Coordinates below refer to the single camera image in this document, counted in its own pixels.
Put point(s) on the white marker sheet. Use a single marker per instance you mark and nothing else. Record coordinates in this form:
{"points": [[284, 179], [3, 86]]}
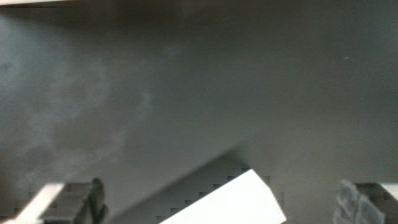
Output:
{"points": [[238, 204]]}

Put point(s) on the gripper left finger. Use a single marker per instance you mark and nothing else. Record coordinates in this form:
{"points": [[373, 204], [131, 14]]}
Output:
{"points": [[67, 203]]}

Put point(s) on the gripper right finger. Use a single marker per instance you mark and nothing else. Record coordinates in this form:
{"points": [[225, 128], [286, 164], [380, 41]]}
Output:
{"points": [[366, 203]]}

